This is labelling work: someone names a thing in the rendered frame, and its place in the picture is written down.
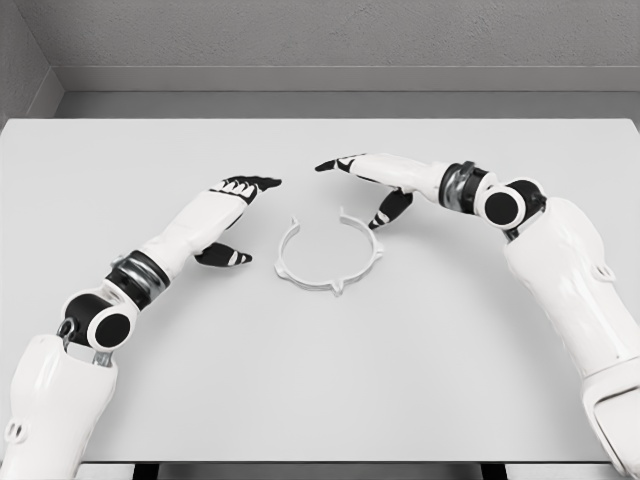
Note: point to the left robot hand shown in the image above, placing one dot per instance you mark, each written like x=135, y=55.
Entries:
x=210, y=212

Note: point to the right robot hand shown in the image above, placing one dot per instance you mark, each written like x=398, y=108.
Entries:
x=380, y=169

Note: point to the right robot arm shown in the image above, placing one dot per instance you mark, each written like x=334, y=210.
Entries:
x=550, y=250

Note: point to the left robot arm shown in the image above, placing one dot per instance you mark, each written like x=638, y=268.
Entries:
x=95, y=320

